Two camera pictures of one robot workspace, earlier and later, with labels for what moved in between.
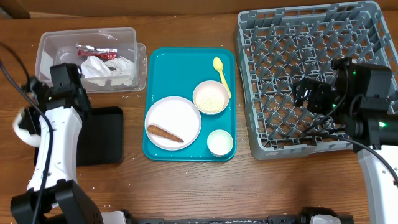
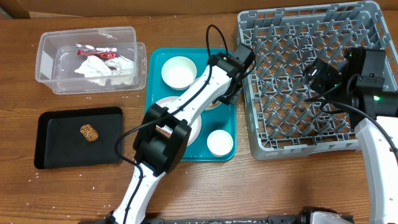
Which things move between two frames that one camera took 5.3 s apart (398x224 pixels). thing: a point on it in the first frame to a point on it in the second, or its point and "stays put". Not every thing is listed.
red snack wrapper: x=109 y=53 stays put
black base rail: x=309 y=215 stays put
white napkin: x=119 y=71 stays put
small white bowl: x=33 y=139 to x=178 y=72
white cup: x=219 y=142 stays put
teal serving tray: x=190 y=104 stays put
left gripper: x=30 y=114 to x=233 y=98
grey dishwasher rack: x=277 y=47 stays put
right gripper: x=317 y=94 to x=324 y=76
